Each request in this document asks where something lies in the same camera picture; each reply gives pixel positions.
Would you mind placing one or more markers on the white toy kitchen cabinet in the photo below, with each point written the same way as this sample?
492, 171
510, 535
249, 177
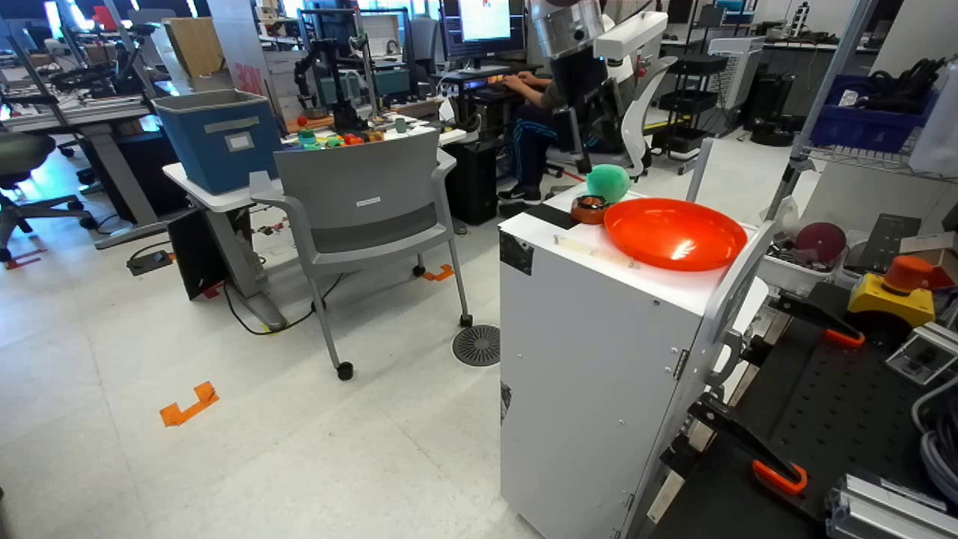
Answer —
588, 378

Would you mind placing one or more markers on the green round plush toy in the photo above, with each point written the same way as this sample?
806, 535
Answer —
607, 182

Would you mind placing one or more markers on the seated person in white hoodie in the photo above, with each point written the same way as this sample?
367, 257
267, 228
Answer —
529, 138

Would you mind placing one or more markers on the black stand on table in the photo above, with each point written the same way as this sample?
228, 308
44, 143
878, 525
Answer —
333, 71

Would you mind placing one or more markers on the orange plastic bowl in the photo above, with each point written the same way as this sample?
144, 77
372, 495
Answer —
674, 234

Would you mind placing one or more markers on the blue storage bin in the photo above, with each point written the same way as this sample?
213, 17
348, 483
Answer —
213, 138

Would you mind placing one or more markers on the black power adapter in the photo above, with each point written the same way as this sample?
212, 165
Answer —
150, 263

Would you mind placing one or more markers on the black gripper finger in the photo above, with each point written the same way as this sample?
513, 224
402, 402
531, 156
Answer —
568, 138
598, 128

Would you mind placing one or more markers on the black square side patch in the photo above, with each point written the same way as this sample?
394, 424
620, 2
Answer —
517, 257

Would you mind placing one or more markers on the black tape patch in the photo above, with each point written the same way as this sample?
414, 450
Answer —
555, 218

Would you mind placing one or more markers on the aluminium extrusion bar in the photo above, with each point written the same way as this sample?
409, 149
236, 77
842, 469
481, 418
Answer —
878, 510

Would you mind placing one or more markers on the orange bracket floor tape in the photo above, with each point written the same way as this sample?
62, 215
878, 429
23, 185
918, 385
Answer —
183, 412

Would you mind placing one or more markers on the black utility cart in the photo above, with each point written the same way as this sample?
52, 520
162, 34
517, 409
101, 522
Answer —
694, 99

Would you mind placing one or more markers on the black computer tower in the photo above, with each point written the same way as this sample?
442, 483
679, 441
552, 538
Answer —
472, 182

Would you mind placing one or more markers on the colourful toy pile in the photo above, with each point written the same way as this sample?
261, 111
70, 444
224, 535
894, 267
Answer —
332, 138

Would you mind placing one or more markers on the black office chair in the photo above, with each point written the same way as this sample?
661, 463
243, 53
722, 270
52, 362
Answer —
20, 153

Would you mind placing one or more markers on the black box under table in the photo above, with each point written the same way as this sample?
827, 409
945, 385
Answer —
195, 257

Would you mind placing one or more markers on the white office chair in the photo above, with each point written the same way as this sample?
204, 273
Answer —
638, 123

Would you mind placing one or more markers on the computer monitor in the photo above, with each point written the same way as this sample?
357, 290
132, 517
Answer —
483, 19

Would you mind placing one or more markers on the white electrical box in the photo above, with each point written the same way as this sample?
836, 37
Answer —
923, 356

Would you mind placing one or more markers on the cardboard box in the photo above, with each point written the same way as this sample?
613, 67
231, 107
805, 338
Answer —
195, 50

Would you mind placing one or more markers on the grey chair with casters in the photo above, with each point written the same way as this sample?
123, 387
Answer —
361, 200

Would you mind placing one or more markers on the yellow emergency stop button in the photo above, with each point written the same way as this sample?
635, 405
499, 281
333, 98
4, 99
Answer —
888, 297

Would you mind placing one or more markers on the blue plastic crate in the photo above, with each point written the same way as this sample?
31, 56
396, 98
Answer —
858, 128

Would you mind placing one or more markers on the small orange floor tape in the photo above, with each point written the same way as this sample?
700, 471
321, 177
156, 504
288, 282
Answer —
438, 273

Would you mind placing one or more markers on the grey desk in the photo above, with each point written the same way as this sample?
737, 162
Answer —
70, 114

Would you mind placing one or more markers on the dark red bowl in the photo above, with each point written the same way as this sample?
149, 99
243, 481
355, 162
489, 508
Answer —
823, 243

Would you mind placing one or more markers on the grey metal pole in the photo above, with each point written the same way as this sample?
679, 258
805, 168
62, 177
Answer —
700, 168

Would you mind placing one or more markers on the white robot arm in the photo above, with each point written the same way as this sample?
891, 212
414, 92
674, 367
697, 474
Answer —
634, 34

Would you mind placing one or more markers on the slanted aluminium frame post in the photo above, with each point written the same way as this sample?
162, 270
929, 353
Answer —
818, 110

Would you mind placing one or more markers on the grey metal plate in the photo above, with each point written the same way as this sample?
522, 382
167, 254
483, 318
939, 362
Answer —
891, 242

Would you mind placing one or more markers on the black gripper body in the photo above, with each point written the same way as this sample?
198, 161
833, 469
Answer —
583, 80

